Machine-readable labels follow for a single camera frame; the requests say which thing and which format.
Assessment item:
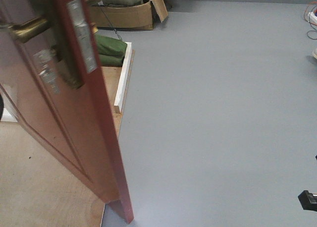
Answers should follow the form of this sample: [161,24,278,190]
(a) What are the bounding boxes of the open flat cardboard box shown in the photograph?
[89,0,168,30]

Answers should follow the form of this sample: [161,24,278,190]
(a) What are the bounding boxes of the white power strip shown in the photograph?
[308,12,317,25]

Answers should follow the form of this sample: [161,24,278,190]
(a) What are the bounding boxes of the brass door handle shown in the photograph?
[0,0,101,43]

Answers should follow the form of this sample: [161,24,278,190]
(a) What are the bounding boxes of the far white edge batten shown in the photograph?
[114,42,133,114]

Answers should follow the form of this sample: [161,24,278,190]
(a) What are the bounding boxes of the brass handle back plate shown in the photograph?
[51,17,84,89]

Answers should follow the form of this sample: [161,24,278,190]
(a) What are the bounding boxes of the upper far green sandbag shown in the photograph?
[95,34,127,57]

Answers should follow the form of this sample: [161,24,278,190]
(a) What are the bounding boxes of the brown wooden door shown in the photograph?
[0,0,134,223]

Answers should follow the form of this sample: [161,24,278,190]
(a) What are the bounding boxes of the green sandbag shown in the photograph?
[95,34,127,57]
[99,54,124,67]

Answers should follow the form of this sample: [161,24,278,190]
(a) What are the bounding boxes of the lower far green sandbag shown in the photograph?
[99,54,124,67]

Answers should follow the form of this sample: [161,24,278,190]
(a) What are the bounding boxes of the silver latch plate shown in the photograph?
[67,0,97,73]

